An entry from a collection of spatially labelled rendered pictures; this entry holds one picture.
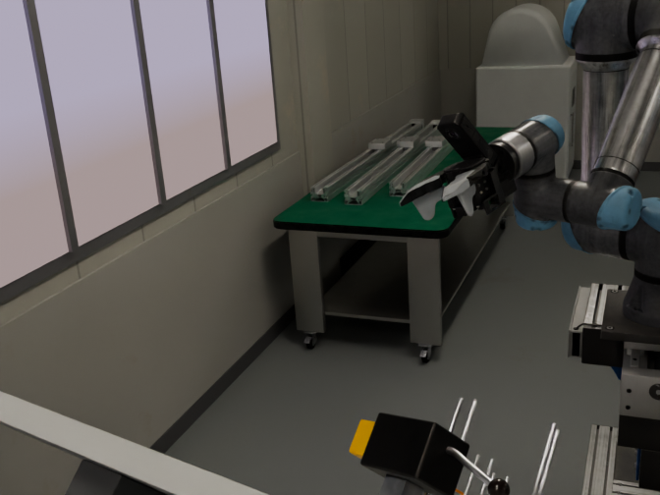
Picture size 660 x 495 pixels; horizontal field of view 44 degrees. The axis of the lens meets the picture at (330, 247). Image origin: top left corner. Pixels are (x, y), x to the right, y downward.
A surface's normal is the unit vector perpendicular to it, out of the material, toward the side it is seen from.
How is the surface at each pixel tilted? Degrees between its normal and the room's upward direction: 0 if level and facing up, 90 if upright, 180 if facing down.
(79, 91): 90
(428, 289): 90
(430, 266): 90
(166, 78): 90
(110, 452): 42
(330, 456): 0
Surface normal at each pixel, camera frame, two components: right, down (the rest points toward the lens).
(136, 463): -0.42, -0.49
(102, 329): 0.93, 0.06
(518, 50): -0.36, 0.33
